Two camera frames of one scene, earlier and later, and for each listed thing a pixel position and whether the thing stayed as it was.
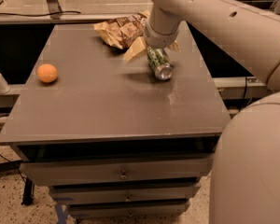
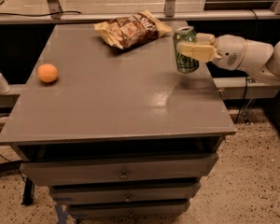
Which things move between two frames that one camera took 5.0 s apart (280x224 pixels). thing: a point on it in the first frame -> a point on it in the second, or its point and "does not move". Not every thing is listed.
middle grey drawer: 87,192 does not move
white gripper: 160,38 -> 231,52
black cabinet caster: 29,191 does not move
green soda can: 159,61 -> 186,64
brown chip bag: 120,31 does not move
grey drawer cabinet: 109,139 does not move
